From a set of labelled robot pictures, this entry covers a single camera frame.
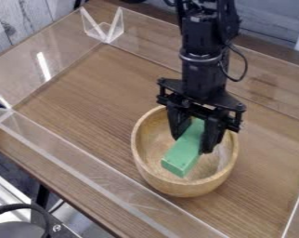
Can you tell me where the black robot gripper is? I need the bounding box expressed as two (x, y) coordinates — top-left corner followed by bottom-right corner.
(157, 56), (246, 153)

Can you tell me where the green rectangular block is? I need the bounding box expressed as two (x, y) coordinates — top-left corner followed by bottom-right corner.
(161, 118), (204, 178)

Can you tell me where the black cable lower left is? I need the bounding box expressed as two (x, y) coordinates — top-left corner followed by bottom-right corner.
(0, 203), (49, 238)

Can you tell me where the clear acrylic enclosure wall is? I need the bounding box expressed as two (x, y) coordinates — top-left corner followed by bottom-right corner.
(0, 1), (299, 238)

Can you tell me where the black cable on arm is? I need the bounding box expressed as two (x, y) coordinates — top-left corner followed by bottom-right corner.
(218, 43), (249, 83)

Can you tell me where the brown wooden bowl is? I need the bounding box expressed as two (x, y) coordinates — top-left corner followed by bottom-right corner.
(131, 106), (238, 197)

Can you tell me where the black metal bracket with screw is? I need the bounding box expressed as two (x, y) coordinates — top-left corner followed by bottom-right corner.
(29, 202), (81, 238)

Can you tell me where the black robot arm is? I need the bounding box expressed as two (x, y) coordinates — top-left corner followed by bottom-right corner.
(157, 0), (246, 153)

